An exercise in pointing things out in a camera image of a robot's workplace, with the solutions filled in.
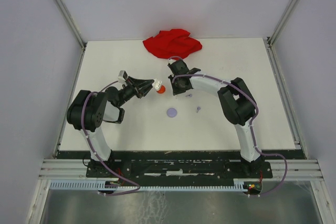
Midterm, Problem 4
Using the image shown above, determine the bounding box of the orange earbud charging case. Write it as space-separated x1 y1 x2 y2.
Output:
157 85 166 94

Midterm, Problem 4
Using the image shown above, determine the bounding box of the left aluminium frame post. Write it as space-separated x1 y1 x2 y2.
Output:
38 0 87 49

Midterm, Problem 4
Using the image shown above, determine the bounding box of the aluminium front frame rail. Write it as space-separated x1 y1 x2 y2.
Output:
38 159 323 181

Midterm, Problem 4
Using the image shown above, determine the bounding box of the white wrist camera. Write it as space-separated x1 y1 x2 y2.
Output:
118 70 128 84
168 57 179 65

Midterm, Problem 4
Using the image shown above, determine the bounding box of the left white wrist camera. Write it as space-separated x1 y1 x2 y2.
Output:
118 70 128 84

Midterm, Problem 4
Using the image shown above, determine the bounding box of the white earbud charging case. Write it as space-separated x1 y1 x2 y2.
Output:
152 79 162 91

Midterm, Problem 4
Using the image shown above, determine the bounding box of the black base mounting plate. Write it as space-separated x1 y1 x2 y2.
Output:
56 150 305 185

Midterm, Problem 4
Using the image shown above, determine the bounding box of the red crumpled cloth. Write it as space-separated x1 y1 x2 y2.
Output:
143 28 203 59

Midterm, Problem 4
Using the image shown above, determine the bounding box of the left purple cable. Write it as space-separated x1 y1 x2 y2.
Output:
82 79 141 197

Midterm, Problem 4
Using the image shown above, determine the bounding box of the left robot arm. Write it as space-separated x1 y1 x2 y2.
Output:
67 76 162 177

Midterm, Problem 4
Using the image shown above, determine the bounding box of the purple earbud charging case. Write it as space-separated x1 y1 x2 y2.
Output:
166 108 177 118

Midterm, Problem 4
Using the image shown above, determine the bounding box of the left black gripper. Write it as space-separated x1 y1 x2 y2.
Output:
117 76 155 106

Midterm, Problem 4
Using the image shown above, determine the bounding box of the aluminium frame post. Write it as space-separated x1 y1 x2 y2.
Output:
266 0 316 49
38 0 87 49

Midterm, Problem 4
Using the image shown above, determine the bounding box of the white slotted cable duct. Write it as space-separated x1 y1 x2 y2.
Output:
49 178 260 190

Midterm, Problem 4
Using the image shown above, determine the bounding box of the right aluminium frame post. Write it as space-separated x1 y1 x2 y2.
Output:
266 0 316 49

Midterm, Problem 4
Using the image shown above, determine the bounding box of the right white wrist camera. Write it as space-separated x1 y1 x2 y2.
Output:
168 57 179 65

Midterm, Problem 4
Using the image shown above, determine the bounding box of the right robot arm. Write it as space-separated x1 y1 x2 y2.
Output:
167 59 263 177

